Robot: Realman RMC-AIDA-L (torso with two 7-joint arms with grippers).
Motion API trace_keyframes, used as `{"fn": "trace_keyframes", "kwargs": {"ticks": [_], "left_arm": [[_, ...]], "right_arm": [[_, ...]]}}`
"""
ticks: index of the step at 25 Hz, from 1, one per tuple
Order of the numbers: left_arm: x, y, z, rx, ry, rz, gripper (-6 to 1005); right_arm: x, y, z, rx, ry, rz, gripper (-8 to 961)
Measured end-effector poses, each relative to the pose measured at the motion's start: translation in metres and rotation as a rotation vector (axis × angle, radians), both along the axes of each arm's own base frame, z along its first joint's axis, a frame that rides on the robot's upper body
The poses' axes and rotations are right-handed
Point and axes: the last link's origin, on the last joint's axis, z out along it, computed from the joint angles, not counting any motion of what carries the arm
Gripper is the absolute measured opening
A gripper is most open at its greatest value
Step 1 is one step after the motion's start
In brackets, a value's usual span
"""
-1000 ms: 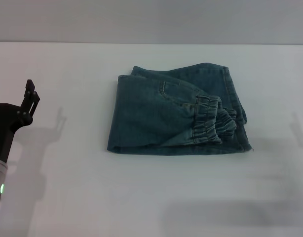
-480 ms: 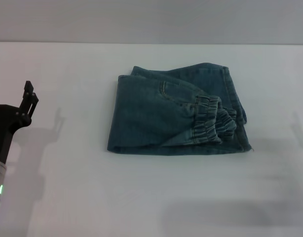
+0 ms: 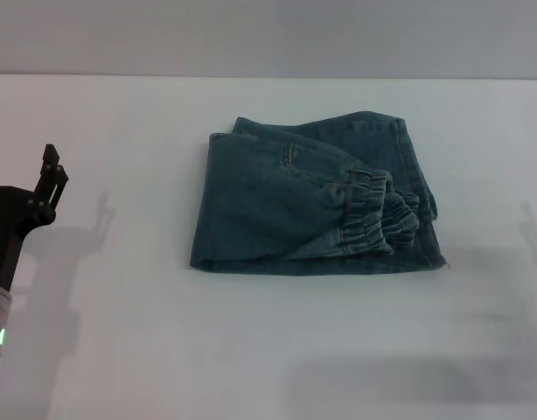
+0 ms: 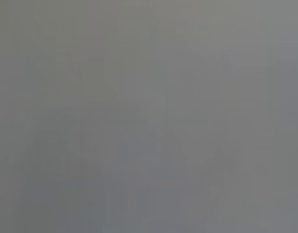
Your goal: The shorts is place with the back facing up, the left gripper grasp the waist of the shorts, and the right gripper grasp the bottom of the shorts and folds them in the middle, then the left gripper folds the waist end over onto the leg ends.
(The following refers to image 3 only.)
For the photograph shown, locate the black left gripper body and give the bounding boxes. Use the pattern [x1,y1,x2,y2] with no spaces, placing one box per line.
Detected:
[0,185,58,293]

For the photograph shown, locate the blue denim shorts with print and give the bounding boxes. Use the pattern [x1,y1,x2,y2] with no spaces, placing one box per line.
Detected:
[188,111,450,278]

